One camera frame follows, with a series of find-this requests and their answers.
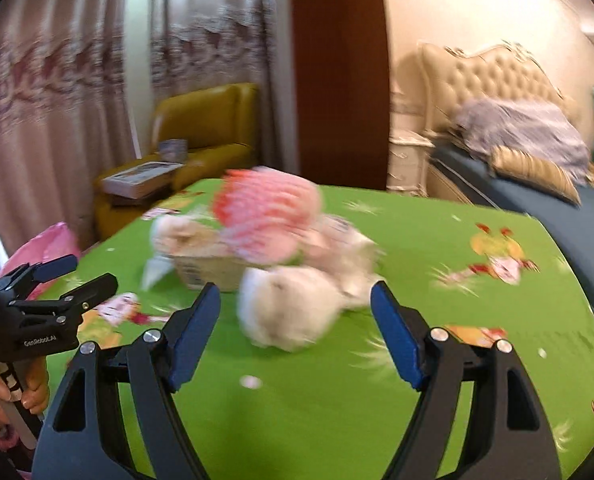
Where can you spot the yellow leather armchair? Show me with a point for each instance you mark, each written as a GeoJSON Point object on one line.
{"type": "Point", "coordinates": [207, 110]}

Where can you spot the wide pink lace curtain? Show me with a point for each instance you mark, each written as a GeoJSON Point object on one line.
{"type": "Point", "coordinates": [52, 110]}

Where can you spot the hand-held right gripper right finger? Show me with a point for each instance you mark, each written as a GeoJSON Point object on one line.
{"type": "Point", "coordinates": [397, 340]}

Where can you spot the person's left hand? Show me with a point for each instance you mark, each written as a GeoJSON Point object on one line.
{"type": "Point", "coordinates": [37, 390]}

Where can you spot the striped brown pillow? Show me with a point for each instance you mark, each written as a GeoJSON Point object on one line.
{"type": "Point", "coordinates": [537, 170]}

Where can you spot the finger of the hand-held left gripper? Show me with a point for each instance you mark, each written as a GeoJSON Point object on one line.
{"type": "Point", "coordinates": [54, 267]}
{"type": "Point", "coordinates": [94, 290]}

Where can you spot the white flat box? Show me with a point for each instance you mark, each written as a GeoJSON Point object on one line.
{"type": "Point", "coordinates": [137, 180]}

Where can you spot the lilac dotted quilt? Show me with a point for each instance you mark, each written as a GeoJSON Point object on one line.
{"type": "Point", "coordinates": [522, 125]}

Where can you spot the white nightstand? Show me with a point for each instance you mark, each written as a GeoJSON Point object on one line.
{"type": "Point", "coordinates": [407, 165]}

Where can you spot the small blue printed box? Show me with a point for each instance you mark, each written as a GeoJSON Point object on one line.
{"type": "Point", "coordinates": [173, 149]}

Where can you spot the pink printed floor mat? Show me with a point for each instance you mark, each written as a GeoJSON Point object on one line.
{"type": "Point", "coordinates": [14, 455]}

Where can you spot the pink and orange foam net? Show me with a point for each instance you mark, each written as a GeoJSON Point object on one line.
{"type": "Point", "coordinates": [267, 215]}

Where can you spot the white foam sheet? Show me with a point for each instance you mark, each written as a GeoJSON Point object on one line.
{"type": "Point", "coordinates": [154, 272]}

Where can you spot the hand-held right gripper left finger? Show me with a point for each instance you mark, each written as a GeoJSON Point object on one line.
{"type": "Point", "coordinates": [194, 335]}

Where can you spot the pink plastic bag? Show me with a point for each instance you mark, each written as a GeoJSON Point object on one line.
{"type": "Point", "coordinates": [52, 240]}

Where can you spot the beige cardboard carton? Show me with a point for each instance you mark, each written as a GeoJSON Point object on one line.
{"type": "Point", "coordinates": [207, 270]}

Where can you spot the beige tufted headboard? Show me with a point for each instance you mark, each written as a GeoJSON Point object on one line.
{"type": "Point", "coordinates": [477, 80]}

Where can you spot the twisted white tissue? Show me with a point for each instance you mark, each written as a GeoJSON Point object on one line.
{"type": "Point", "coordinates": [177, 232]}

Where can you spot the brown wooden door frame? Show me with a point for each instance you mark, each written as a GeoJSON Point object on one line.
{"type": "Point", "coordinates": [342, 85]}

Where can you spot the narrow pink lace curtain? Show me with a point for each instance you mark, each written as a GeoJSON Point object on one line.
{"type": "Point", "coordinates": [217, 35]}

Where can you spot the printed paper wrapper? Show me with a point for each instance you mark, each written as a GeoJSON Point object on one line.
{"type": "Point", "coordinates": [352, 260]}

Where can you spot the green printed tablecloth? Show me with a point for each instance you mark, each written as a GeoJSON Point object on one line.
{"type": "Point", "coordinates": [327, 410]}

